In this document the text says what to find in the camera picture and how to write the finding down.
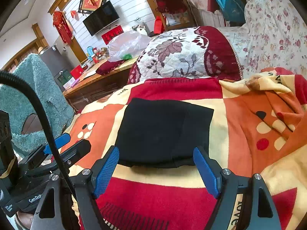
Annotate grey refrigerator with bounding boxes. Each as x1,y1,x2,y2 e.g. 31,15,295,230
39,45,72,80

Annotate black cable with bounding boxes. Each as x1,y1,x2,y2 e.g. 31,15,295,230
0,70,78,200

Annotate black pants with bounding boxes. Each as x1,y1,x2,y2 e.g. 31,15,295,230
115,98,214,168

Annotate floral white maroon pillow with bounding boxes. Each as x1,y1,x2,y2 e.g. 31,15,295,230
128,26,243,84

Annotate teal bag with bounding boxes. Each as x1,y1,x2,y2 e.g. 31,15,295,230
216,0,246,23

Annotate wooden side table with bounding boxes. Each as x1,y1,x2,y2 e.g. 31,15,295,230
63,58,136,111

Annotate black wall television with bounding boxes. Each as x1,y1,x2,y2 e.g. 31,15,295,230
83,1,120,36

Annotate red gift box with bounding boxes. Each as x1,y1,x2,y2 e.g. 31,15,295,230
70,65,84,80

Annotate dark green box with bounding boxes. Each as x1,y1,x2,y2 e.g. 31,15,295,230
55,69,75,90

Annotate dark red folded cloth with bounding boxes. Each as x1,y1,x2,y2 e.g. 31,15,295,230
96,60,125,76

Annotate floral pink bedsheet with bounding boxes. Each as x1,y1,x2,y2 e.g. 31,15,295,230
219,0,306,78

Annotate white plastic bag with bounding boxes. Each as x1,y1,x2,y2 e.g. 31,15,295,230
108,31,151,62

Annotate wooden shelf cabinet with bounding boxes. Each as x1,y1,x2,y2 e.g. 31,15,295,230
154,0,197,31

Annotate teal fluffy chair cover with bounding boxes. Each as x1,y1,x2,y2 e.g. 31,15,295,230
1,53,74,157

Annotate red hanging knot ornament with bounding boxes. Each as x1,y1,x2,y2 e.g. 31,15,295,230
53,11,73,45

